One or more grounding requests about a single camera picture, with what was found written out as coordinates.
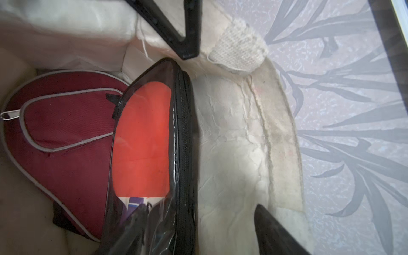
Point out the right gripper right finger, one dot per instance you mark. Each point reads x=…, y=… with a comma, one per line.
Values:
x=272, y=237

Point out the clear case red paddles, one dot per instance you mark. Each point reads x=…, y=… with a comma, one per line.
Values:
x=152, y=159

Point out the maroon paddle case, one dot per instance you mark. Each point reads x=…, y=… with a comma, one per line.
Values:
x=57, y=129

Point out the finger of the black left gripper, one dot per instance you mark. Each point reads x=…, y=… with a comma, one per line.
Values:
x=187, y=46

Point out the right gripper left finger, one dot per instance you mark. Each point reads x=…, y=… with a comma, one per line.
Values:
x=126, y=238

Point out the beige canvas tote bag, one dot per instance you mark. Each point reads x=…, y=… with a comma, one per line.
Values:
x=245, y=150

